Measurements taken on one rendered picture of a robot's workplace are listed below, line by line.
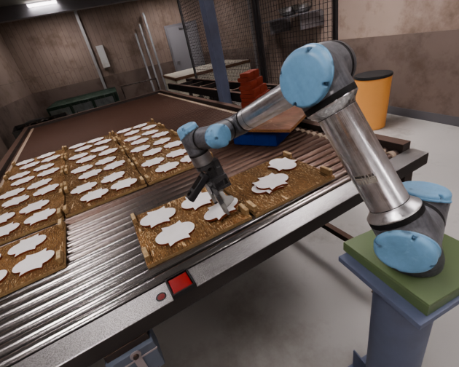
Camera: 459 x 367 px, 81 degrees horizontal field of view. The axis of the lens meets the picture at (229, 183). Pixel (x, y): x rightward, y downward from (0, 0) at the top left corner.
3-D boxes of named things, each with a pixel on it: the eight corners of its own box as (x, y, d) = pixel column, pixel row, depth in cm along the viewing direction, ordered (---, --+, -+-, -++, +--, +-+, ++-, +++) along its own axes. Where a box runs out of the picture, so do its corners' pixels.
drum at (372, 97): (396, 124, 381) (402, 70, 346) (369, 134, 370) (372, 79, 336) (370, 119, 420) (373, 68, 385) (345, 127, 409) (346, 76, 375)
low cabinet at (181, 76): (254, 90, 776) (250, 59, 736) (183, 111, 721) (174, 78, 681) (231, 86, 923) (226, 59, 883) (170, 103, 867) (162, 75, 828)
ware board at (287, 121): (317, 105, 182) (317, 102, 181) (290, 132, 147) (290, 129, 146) (251, 108, 209) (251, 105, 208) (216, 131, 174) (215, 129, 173)
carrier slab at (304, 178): (335, 178, 117) (335, 175, 117) (256, 218, 104) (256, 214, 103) (284, 156, 146) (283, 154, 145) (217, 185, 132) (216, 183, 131)
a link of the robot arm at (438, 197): (446, 223, 73) (457, 178, 67) (440, 253, 64) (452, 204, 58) (395, 212, 80) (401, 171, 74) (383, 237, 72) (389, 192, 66)
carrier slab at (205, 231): (252, 219, 104) (251, 215, 103) (148, 269, 91) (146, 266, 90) (215, 186, 132) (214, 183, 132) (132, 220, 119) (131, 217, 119)
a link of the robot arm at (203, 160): (193, 160, 93) (186, 156, 100) (198, 171, 95) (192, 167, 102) (211, 150, 95) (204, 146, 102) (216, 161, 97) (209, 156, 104)
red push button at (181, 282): (194, 286, 81) (192, 283, 80) (175, 297, 79) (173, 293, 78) (186, 274, 86) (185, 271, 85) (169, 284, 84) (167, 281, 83)
